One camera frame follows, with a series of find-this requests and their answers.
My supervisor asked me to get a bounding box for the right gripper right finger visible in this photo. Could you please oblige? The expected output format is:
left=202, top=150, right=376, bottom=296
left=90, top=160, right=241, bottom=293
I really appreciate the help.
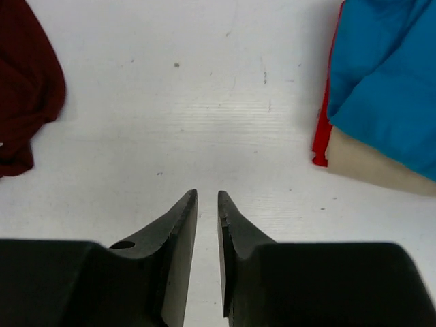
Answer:
left=217, top=191, right=435, bottom=326

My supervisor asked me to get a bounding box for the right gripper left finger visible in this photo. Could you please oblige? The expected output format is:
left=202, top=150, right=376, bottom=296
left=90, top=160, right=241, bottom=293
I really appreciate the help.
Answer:
left=1, top=189, right=198, bottom=326

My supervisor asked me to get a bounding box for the maroon t shirt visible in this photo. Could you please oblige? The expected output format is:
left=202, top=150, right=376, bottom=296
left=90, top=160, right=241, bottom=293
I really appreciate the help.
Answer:
left=1, top=1, right=66, bottom=176

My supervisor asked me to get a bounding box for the beige folded t shirt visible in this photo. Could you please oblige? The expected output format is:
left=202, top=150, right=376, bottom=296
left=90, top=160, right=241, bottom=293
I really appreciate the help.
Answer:
left=325, top=127, right=435, bottom=197

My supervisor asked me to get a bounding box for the small red tray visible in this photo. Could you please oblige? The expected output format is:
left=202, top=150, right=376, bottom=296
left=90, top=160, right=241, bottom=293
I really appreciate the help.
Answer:
left=311, top=1, right=344, bottom=168

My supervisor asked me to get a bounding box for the blue folded t shirt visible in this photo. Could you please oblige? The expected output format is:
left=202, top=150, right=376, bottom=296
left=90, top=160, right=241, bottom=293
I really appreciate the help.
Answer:
left=327, top=1, right=435, bottom=179

